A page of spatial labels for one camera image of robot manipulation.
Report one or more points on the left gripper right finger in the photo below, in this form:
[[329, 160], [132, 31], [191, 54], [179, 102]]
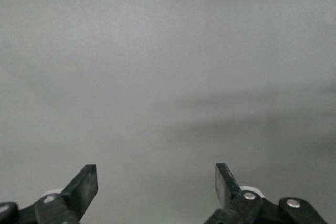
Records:
[[225, 187]]

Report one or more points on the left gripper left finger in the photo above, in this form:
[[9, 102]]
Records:
[[81, 190]]

